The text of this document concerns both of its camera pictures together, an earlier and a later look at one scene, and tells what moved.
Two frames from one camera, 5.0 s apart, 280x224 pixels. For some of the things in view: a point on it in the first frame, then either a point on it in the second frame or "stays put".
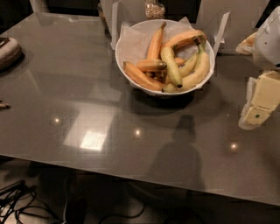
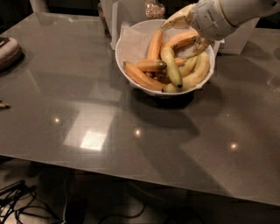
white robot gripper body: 268,44 to 210,21
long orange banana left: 142,78 stays put
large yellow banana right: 200,73 stays put
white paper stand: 125,10 stays put
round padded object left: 10,54 stays put
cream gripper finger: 246,47 to 201,44
